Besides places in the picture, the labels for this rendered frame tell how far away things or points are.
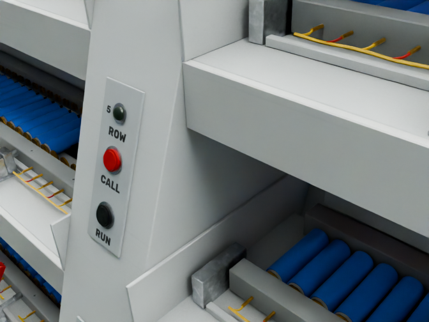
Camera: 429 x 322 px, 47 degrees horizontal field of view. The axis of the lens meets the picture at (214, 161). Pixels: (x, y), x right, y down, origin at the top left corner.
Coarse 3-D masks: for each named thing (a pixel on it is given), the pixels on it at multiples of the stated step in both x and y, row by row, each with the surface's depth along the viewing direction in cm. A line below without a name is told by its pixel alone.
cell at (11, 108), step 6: (36, 96) 66; (42, 96) 66; (18, 102) 65; (24, 102) 65; (30, 102) 65; (0, 108) 63; (6, 108) 63; (12, 108) 64; (18, 108) 64; (0, 114) 63
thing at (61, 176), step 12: (0, 132) 57; (12, 132) 57; (0, 144) 58; (12, 144) 55; (24, 144) 55; (24, 156) 53; (36, 156) 52; (48, 156) 52; (36, 168) 52; (48, 168) 50; (60, 168) 50; (24, 180) 51; (48, 180) 51; (60, 180) 49; (72, 180) 48; (60, 192) 49; (72, 192) 48
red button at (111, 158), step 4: (108, 152) 34; (112, 152) 34; (116, 152) 34; (104, 156) 35; (108, 156) 34; (112, 156) 34; (116, 156) 34; (104, 160) 35; (108, 160) 34; (112, 160) 34; (116, 160) 34; (104, 164) 35; (108, 164) 34; (112, 164) 34; (116, 164) 34; (108, 168) 34; (112, 168) 34; (116, 168) 34
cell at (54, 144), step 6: (72, 132) 57; (78, 132) 58; (54, 138) 56; (60, 138) 56; (66, 138) 57; (72, 138) 57; (78, 138) 57; (48, 144) 55; (54, 144) 56; (60, 144) 56; (66, 144) 57; (72, 144) 57; (54, 150) 56; (60, 150) 56
